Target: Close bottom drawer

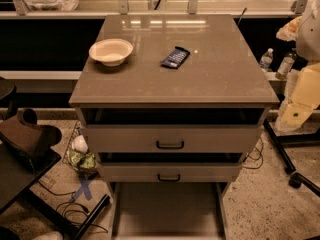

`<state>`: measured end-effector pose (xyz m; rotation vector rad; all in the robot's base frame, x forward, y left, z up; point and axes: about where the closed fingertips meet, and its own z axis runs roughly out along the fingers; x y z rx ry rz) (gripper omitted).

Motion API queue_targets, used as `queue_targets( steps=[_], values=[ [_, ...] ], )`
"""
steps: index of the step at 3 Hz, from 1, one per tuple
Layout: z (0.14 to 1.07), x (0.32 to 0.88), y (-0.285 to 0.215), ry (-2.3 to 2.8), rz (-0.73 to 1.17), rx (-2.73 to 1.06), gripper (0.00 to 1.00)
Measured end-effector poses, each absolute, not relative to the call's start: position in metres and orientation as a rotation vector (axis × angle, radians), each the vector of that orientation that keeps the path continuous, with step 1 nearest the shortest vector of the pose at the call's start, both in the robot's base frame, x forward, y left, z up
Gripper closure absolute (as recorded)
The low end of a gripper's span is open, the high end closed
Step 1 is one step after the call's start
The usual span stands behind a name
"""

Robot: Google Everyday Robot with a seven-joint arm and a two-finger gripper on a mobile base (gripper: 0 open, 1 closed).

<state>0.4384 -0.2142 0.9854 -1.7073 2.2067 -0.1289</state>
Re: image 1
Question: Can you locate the black floor cable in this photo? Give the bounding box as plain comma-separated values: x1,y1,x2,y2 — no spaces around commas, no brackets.
241,136,265,170
36,179,110,234

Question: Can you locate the grey drawer cabinet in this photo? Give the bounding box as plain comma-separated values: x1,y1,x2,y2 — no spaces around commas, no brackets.
70,15,278,240

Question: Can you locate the green snack bag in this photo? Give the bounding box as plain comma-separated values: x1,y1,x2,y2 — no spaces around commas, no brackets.
67,149,96,173

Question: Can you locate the black table left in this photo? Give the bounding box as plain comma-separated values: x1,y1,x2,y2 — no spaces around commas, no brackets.
0,145,110,240

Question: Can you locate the black floor cable right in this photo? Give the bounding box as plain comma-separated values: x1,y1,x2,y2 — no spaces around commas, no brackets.
241,136,265,170

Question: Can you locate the cream paper bowl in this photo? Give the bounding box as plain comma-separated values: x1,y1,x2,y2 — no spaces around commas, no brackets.
89,39,133,67

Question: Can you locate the black stand base right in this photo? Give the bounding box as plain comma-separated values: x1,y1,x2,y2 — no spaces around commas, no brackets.
262,117,320,198

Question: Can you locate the blue snack bar wrapper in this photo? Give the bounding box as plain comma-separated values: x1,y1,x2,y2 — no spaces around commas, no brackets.
160,46,190,69

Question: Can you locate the black floor cable left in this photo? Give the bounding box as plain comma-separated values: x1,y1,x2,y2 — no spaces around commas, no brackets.
36,179,110,234

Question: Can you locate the clear water bottle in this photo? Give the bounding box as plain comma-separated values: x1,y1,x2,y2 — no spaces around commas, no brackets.
259,48,273,72

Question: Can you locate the white cup on floor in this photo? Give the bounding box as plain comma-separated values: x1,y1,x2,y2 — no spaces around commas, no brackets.
71,135,88,153

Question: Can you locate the grey drawer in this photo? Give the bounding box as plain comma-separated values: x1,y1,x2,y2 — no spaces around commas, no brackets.
76,107,266,153
98,153,241,182
111,183,228,240

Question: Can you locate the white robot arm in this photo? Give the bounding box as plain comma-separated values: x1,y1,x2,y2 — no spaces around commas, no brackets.
275,0,320,132

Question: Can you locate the water bottle yellow liquid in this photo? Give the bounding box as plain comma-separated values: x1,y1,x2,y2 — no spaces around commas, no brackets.
275,48,297,80

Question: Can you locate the white shoe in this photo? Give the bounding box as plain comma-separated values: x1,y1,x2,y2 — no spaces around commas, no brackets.
32,231,63,240

